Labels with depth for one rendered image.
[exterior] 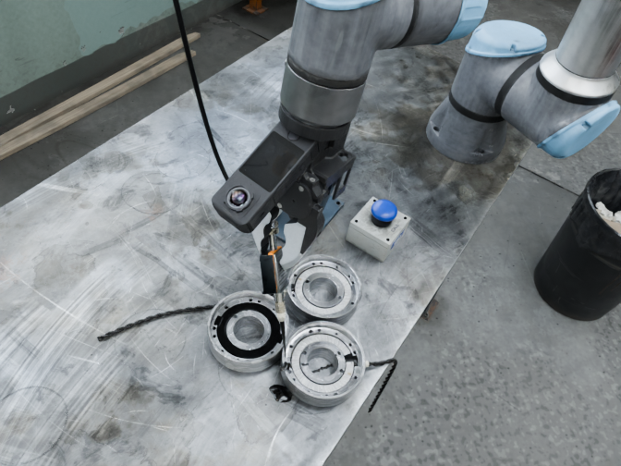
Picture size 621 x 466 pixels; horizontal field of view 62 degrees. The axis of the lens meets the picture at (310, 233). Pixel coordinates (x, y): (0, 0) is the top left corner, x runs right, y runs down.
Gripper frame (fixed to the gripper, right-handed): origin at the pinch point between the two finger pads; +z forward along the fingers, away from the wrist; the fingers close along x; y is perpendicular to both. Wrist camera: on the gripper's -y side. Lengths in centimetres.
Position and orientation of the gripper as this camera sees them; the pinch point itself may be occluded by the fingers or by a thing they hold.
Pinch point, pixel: (271, 257)
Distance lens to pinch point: 62.8
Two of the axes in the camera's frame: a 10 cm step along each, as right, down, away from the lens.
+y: 5.6, -5.0, 6.7
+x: -8.0, -5.2, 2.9
